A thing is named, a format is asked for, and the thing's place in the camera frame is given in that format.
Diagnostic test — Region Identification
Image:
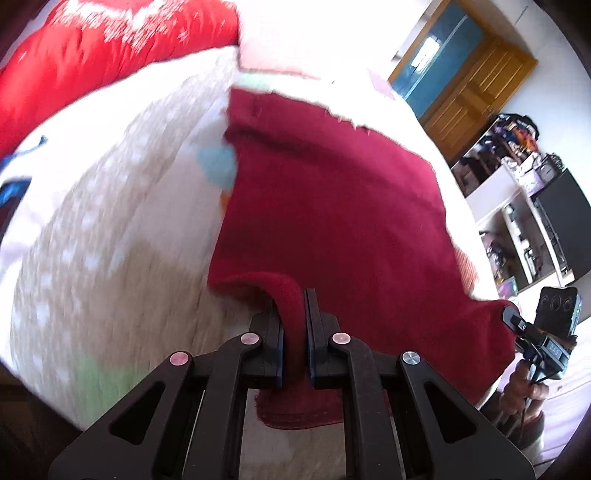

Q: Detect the blue glass door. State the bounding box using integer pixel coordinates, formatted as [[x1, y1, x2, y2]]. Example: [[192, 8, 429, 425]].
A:
[[390, 0, 485, 116]]

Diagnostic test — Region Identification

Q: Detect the white shelf unit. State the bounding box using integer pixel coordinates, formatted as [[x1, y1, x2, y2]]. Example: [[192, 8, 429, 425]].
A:
[[452, 161, 578, 297]]

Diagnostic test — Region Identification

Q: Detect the wooden door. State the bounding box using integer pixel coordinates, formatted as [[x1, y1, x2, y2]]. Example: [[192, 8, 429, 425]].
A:
[[422, 37, 539, 160]]

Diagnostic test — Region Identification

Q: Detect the person's right hand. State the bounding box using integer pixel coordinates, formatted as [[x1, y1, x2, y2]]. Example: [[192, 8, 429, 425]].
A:
[[501, 362, 551, 416]]

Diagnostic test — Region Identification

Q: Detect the red floral quilt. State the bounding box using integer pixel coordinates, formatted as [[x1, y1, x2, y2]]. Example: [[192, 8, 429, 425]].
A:
[[0, 0, 242, 158]]

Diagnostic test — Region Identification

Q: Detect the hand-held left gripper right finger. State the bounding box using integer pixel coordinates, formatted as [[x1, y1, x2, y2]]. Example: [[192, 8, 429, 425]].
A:
[[305, 288, 536, 480]]

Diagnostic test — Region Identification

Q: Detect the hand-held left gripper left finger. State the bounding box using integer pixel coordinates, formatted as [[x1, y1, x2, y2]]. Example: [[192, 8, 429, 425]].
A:
[[48, 310, 284, 480]]

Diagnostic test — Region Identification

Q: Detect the maroon knit sweater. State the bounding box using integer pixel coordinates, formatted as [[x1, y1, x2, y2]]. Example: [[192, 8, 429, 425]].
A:
[[208, 88, 520, 430]]

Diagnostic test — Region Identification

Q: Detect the pink pillow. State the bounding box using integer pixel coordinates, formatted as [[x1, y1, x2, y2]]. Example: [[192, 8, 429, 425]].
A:
[[238, 0, 370, 79]]

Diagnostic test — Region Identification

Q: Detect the pile of clothes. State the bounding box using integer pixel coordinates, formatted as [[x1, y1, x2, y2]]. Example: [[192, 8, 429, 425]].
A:
[[485, 113, 542, 163]]

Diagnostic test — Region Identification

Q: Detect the patchwork quilted bedspread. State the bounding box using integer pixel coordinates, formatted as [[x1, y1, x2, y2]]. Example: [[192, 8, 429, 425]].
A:
[[0, 44, 509, 480]]

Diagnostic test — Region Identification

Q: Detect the dark ornate clock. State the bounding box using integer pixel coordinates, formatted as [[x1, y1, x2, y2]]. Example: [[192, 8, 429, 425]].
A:
[[540, 154, 563, 182]]

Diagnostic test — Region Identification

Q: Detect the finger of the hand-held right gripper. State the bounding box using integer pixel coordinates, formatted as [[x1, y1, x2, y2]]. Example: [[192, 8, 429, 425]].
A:
[[502, 305, 532, 337]]

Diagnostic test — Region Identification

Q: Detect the black monitor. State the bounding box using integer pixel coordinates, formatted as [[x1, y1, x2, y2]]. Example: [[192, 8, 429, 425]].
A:
[[533, 168, 591, 278]]

